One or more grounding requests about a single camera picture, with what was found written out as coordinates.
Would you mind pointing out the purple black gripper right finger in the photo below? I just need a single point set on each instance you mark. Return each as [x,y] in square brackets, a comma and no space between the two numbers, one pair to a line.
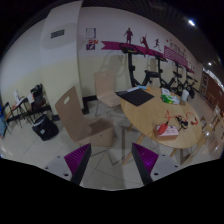
[145,160]

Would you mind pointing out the small dark side table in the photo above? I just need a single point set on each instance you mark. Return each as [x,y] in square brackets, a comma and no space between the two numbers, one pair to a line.
[27,110]

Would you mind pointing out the near wooden chair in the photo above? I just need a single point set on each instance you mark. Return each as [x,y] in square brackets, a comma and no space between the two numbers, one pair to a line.
[82,130]

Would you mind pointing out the far wooden chair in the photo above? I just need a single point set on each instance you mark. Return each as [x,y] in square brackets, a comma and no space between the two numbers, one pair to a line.
[104,88]

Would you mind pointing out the white cup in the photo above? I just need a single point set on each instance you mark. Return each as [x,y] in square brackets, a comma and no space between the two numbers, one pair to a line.
[184,95]

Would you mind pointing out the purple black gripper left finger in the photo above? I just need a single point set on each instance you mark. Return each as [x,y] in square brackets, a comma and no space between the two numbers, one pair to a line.
[77,162]

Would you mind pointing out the round wooden table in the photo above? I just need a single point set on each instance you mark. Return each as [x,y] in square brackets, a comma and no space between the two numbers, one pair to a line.
[155,112]

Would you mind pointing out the blue white paper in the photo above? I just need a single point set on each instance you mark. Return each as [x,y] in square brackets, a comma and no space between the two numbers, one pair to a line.
[138,87]

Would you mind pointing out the green tissue pack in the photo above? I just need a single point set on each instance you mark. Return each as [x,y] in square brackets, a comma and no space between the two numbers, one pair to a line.
[170,99]

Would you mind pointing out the wooden chair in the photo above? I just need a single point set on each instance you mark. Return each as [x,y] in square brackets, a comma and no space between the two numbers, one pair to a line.
[82,130]
[104,88]
[213,130]

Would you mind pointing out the wooden chair at right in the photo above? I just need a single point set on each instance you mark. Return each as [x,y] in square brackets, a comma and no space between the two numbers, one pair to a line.
[213,130]

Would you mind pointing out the black bag on floor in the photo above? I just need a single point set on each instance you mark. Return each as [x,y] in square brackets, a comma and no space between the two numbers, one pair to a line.
[45,128]

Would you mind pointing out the black laptop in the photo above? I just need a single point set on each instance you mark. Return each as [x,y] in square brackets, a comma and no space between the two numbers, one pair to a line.
[136,97]

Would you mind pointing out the red charger plug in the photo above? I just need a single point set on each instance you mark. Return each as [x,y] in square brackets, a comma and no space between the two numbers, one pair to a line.
[162,128]

